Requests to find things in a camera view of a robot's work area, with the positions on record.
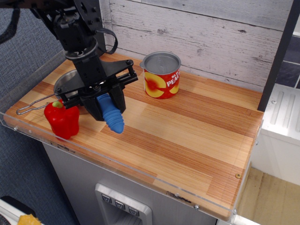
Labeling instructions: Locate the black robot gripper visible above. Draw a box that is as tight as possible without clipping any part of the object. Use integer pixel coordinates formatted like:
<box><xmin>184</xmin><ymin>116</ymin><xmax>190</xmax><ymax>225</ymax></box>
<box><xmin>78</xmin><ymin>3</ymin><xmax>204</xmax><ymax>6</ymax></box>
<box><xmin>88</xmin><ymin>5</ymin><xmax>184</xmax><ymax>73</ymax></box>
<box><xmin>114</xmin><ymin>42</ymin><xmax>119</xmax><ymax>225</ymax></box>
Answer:
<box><xmin>54</xmin><ymin>52</ymin><xmax>138</xmax><ymax>121</ymax></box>

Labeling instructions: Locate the blue handled metal fork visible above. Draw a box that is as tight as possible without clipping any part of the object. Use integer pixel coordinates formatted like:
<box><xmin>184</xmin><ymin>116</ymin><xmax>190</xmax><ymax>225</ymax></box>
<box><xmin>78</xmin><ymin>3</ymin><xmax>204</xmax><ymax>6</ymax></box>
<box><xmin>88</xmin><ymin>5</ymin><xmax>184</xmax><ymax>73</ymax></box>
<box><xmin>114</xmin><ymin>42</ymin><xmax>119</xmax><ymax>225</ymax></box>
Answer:
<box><xmin>97</xmin><ymin>94</ymin><xmax>125</xmax><ymax>134</ymax></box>

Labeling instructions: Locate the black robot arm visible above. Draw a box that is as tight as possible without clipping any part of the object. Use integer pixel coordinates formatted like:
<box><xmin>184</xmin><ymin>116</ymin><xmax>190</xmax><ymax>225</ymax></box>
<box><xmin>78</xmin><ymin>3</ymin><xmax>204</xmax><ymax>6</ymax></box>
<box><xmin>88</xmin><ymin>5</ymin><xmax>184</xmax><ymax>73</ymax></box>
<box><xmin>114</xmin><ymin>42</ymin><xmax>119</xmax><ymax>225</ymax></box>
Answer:
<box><xmin>0</xmin><ymin>0</ymin><xmax>137</xmax><ymax>121</ymax></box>

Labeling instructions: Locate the stainless steel pot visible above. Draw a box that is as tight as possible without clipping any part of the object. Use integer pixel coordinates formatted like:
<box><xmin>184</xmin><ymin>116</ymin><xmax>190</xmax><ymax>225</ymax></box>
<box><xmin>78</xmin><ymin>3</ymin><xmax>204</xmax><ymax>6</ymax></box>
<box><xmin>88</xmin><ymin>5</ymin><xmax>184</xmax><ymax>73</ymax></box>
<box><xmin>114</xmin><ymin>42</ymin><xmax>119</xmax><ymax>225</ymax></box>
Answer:
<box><xmin>16</xmin><ymin>70</ymin><xmax>88</xmax><ymax>115</ymax></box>

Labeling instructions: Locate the red toy bell pepper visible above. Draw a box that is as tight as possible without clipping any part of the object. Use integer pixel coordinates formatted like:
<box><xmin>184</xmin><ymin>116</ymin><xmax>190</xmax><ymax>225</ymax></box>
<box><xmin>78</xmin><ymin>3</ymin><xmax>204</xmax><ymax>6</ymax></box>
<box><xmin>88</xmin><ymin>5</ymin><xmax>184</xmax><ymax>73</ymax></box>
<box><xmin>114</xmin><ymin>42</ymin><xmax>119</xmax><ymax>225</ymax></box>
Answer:
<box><xmin>44</xmin><ymin>100</ymin><xmax>80</xmax><ymax>139</ymax></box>

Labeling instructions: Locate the sliced peaches can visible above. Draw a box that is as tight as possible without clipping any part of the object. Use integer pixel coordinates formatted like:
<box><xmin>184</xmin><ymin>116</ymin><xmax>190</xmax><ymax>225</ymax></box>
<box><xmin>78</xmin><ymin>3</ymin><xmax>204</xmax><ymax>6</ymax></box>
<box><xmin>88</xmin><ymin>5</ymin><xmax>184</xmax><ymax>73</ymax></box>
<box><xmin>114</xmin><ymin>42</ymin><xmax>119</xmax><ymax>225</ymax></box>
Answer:
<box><xmin>140</xmin><ymin>51</ymin><xmax>181</xmax><ymax>99</ymax></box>

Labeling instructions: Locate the grey toy fridge cabinet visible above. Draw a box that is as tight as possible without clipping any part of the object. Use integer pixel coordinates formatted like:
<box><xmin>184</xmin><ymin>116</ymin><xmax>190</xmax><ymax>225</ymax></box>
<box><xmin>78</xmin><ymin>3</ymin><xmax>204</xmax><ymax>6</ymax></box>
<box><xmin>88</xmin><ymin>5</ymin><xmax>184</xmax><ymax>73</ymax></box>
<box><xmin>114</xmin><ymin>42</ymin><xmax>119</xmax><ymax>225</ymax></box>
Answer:
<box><xmin>44</xmin><ymin>144</ymin><xmax>217</xmax><ymax>225</ymax></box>

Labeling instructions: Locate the silver dispenser panel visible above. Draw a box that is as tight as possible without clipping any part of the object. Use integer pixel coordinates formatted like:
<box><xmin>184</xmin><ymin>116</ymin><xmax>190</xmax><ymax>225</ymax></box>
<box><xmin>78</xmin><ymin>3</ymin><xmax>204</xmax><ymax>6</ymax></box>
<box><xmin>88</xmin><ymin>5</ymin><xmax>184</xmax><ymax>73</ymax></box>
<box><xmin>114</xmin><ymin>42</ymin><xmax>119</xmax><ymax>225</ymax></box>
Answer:
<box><xmin>95</xmin><ymin>183</ymin><xmax>153</xmax><ymax>225</ymax></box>

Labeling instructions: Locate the yellow object at corner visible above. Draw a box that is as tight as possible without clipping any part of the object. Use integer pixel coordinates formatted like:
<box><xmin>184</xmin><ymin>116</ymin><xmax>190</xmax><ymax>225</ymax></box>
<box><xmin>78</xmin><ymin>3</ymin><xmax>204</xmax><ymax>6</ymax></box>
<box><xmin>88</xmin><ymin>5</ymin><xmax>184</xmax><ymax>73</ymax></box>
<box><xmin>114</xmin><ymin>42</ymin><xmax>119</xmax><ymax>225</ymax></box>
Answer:
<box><xmin>17</xmin><ymin>214</ymin><xmax>42</xmax><ymax>225</ymax></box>

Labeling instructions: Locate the white toy sink unit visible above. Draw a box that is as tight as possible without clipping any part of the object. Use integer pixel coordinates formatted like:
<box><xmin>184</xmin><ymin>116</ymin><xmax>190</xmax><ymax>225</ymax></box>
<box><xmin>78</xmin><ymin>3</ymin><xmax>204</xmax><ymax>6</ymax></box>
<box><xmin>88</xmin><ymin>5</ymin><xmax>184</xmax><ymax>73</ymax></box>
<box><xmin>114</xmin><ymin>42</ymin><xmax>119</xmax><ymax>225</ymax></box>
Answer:
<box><xmin>251</xmin><ymin>84</ymin><xmax>300</xmax><ymax>185</ymax></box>

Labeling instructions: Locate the dark grey left post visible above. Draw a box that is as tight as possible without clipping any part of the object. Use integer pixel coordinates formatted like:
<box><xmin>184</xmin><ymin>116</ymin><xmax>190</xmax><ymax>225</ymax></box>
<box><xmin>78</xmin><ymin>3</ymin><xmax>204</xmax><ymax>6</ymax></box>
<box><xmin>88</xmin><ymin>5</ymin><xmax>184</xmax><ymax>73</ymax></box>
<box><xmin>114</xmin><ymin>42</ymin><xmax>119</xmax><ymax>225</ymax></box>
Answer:
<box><xmin>95</xmin><ymin>0</ymin><xmax>106</xmax><ymax>56</ymax></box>

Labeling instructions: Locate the dark grey post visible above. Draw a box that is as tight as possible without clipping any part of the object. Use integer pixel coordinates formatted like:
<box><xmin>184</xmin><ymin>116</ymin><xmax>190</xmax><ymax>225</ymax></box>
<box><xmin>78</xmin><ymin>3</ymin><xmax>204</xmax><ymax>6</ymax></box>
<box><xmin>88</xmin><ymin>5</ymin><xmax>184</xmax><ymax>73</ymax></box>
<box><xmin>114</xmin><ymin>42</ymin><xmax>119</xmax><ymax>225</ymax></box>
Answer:
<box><xmin>257</xmin><ymin>0</ymin><xmax>300</xmax><ymax>112</ymax></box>
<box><xmin>95</xmin><ymin>0</ymin><xmax>106</xmax><ymax>56</ymax></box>

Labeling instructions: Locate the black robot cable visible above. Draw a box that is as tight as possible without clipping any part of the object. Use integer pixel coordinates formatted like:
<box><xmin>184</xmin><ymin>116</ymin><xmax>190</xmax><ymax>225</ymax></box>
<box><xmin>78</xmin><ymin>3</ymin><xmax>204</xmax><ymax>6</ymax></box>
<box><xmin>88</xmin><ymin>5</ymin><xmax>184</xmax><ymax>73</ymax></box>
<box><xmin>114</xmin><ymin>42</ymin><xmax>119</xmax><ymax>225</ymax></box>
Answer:
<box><xmin>0</xmin><ymin>7</ymin><xmax>118</xmax><ymax>55</ymax></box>

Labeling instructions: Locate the dark grey right post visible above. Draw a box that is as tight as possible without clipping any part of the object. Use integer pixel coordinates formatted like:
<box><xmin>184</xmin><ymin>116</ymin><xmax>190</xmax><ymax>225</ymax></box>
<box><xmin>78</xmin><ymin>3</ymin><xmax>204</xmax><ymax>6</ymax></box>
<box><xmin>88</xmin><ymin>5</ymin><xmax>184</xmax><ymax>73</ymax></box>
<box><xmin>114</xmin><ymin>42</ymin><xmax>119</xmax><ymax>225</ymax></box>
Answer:
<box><xmin>257</xmin><ymin>0</ymin><xmax>300</xmax><ymax>112</ymax></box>

